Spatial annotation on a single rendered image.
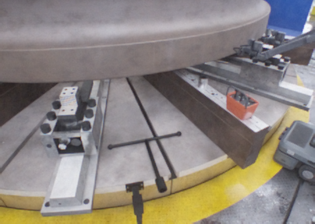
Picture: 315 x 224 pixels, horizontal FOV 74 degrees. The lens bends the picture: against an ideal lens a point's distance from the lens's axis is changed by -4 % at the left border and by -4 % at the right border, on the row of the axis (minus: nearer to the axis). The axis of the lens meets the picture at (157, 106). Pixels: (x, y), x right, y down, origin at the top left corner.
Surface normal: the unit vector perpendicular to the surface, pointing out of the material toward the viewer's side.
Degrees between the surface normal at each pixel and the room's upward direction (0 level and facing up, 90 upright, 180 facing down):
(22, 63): 90
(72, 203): 90
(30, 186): 0
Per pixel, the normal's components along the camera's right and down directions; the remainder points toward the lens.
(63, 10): 0.09, 0.57
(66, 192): 0.00, -0.82
